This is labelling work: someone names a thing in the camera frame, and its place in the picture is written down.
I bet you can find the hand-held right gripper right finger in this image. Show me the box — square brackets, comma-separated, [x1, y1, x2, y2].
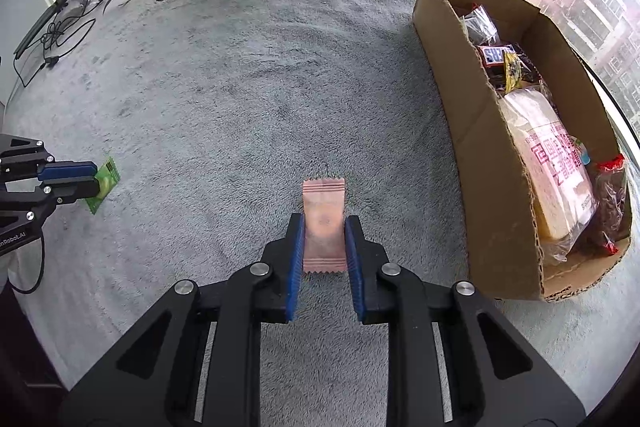
[344, 215, 586, 427]

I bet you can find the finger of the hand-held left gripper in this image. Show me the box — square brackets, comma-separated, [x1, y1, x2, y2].
[0, 133, 99, 182]
[0, 176, 102, 214]

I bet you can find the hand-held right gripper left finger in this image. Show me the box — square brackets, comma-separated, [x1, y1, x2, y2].
[57, 213, 307, 427]

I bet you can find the green snack packet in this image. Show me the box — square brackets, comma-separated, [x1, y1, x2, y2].
[84, 157, 121, 214]

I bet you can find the pink snack packet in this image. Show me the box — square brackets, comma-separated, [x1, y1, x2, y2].
[301, 178, 347, 275]

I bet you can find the brown cardboard box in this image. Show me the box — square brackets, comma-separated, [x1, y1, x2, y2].
[412, 0, 633, 303]

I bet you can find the small yellow packet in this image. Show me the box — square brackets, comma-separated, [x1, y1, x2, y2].
[502, 51, 523, 95]

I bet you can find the brown chocolate bar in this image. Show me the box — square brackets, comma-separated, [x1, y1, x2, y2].
[477, 43, 518, 68]

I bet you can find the red-tied clear bag of dates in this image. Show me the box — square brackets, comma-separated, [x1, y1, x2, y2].
[590, 154, 628, 255]

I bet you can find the black candy packet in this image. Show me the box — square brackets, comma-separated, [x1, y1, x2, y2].
[512, 43, 546, 85]

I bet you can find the black power strip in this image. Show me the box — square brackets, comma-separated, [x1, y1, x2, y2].
[14, 0, 163, 58]

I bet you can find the bagged bread loaf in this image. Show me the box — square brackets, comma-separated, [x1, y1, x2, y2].
[500, 87, 598, 268]

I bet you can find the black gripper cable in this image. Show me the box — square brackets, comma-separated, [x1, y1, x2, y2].
[7, 234, 47, 295]

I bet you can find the black power cable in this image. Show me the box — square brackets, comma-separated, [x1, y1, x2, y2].
[12, 0, 98, 88]

